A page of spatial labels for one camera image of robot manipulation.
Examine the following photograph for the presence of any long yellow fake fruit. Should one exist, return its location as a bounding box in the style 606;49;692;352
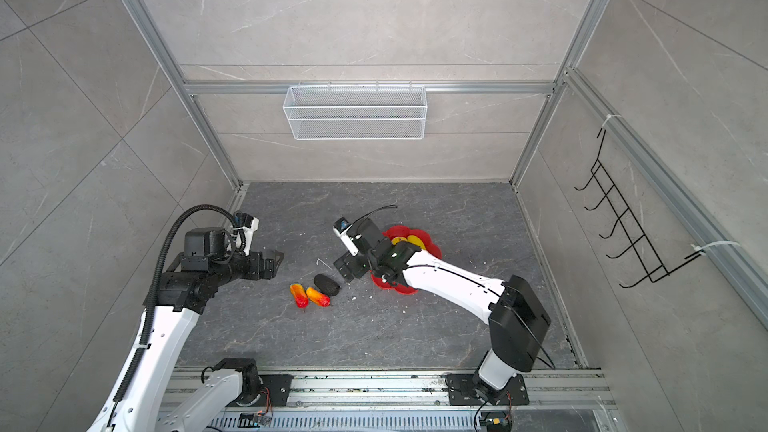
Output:
391;235;426;250

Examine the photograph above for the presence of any red orange mango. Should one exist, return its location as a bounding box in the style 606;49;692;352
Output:
289;283;309;309
306;287;331;308

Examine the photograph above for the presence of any dark fake avocado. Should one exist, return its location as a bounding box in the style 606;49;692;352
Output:
313;274;341;297

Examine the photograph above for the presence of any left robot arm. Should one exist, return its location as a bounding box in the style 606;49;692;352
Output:
90;204;284;431

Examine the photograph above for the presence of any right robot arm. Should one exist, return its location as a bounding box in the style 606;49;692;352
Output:
334;230;551;402

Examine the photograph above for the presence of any red flower-shaped fruit bowl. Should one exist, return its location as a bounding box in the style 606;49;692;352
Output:
370;224;443;295

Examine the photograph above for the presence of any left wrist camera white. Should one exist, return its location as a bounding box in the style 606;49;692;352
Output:
233;211;259;255

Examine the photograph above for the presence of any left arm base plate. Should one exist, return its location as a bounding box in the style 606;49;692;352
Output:
227;374;294;409

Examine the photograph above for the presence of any aluminium rail at front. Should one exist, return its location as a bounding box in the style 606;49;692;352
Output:
155;370;619;415

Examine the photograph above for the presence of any white wire mesh basket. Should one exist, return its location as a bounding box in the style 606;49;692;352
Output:
283;84;428;140

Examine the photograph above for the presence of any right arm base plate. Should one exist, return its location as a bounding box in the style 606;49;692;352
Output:
445;373;530;406

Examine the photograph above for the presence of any black wire hook rack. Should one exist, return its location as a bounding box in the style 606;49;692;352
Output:
573;129;705;290

